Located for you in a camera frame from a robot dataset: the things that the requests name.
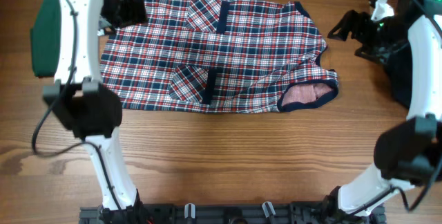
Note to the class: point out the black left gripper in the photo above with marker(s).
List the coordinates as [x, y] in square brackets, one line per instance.
[135, 11]

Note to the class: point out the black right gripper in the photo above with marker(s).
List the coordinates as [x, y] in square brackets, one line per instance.
[361, 20]

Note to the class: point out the white garment piece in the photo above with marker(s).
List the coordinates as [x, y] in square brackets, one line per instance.
[381, 10]

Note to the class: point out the plaid red blue shirt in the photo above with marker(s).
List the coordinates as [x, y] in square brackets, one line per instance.
[219, 56]

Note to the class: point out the black garment pile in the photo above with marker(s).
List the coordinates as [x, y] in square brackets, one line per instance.
[398, 68]

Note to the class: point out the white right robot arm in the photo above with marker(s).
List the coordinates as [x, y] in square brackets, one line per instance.
[407, 158]

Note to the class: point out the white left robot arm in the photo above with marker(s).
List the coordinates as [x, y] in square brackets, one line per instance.
[82, 103]

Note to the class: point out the folded green cloth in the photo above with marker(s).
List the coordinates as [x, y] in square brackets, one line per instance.
[45, 37]

